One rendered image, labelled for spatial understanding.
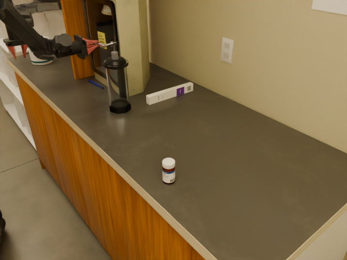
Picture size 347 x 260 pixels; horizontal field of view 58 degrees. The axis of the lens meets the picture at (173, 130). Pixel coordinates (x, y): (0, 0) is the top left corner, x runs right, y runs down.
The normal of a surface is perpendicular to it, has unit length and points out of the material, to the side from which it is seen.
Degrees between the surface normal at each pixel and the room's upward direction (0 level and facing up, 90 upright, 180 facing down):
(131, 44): 90
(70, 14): 90
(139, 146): 0
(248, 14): 90
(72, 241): 0
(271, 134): 0
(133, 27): 90
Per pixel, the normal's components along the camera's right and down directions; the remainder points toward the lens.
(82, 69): 0.62, 0.41
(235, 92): -0.78, 0.33
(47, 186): 0.00, -0.85
